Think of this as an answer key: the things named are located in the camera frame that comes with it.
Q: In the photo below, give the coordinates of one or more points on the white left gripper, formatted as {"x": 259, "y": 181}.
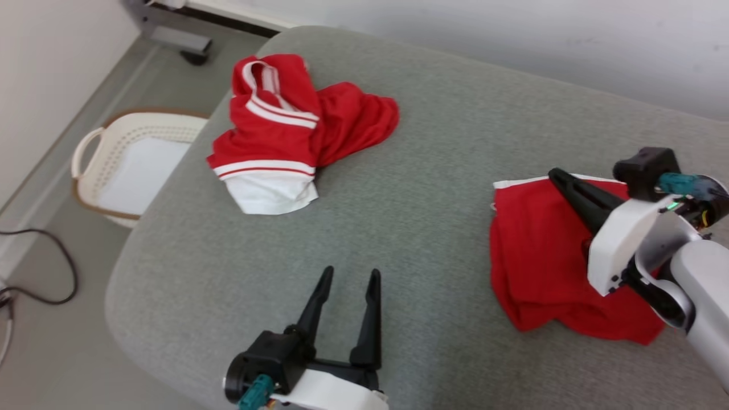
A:
{"x": 336, "y": 396}

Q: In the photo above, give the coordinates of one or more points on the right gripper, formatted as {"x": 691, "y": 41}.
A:
{"x": 621, "y": 245}

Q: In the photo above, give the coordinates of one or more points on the red garment with white stripes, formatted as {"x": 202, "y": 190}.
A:
{"x": 273, "y": 148}

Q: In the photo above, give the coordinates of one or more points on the white and grey right arm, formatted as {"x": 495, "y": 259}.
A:
{"x": 706, "y": 285}

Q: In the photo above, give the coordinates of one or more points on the grey fabric sofa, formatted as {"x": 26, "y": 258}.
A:
{"x": 410, "y": 188}

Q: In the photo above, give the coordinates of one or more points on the white laundry basket brown rim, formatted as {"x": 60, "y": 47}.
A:
{"x": 142, "y": 171}

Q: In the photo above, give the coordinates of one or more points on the white skirting board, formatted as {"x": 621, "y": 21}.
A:
{"x": 245, "y": 12}

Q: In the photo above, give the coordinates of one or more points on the grey metal stand foot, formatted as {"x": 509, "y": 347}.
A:
{"x": 171, "y": 34}

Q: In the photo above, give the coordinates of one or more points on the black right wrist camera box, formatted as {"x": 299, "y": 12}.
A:
{"x": 643, "y": 171}

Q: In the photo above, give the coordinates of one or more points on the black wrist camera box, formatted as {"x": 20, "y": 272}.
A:
{"x": 643, "y": 171}
{"x": 267, "y": 353}

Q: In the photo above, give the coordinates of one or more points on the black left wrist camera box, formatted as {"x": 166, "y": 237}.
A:
{"x": 267, "y": 353}

